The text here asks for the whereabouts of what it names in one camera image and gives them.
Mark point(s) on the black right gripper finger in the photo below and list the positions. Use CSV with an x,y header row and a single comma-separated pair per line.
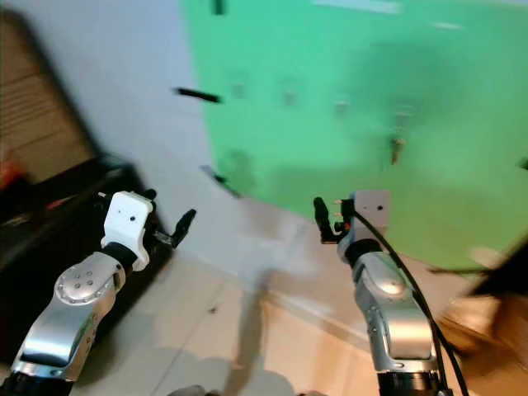
x,y
323,216

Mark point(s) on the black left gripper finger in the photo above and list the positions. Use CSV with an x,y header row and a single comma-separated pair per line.
x,y
186,224

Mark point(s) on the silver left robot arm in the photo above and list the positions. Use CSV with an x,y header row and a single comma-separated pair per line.
x,y
70,318

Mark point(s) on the hanging metal key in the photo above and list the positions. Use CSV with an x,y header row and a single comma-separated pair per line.
x,y
397,149

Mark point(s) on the black glass table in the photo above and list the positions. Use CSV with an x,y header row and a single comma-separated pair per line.
x,y
49,227

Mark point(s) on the large brown cardboard box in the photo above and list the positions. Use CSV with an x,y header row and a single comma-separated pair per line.
x,y
41,107

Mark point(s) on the brown wooden furniture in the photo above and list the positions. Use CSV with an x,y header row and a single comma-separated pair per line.
x,y
491,330

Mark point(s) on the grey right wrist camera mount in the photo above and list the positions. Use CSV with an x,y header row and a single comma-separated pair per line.
x,y
373,206

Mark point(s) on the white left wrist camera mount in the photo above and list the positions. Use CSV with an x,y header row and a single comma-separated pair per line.
x,y
128,221

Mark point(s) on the grey wall peg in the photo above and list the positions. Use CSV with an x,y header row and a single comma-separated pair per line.
x,y
220,181

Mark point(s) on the green wall hook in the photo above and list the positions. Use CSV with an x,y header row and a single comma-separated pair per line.
x,y
239,84
403,115
342,104

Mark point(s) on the black wall peg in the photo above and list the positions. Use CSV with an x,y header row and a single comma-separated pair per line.
x,y
198,95

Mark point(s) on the green wall board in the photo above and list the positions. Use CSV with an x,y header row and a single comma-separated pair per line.
x,y
338,49

